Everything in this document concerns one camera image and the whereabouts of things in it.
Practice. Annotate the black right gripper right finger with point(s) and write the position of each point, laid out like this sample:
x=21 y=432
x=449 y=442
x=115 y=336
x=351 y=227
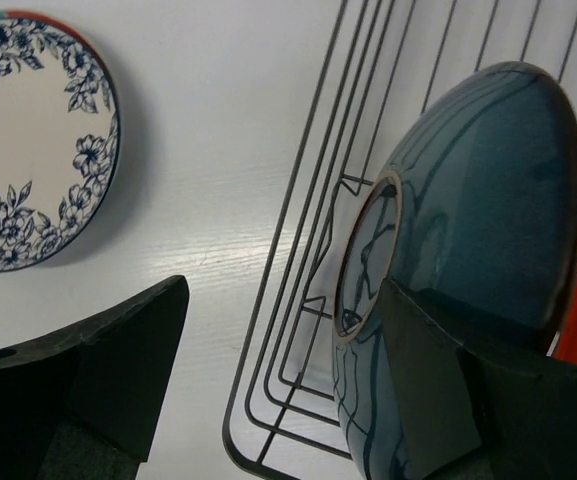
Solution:
x=474 y=407

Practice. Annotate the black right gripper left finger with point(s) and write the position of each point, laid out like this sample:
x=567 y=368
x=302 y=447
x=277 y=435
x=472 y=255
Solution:
x=83 y=401

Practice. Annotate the dark teal glazed plate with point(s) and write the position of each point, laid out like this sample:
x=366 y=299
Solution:
x=475 y=212

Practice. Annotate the blue floral white plate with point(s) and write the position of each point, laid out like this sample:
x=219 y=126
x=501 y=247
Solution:
x=59 y=152

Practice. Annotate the red teal flower plate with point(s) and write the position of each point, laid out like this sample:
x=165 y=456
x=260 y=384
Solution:
x=25 y=36

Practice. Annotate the grey wire dish rack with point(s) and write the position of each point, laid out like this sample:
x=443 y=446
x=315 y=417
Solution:
x=384 y=64

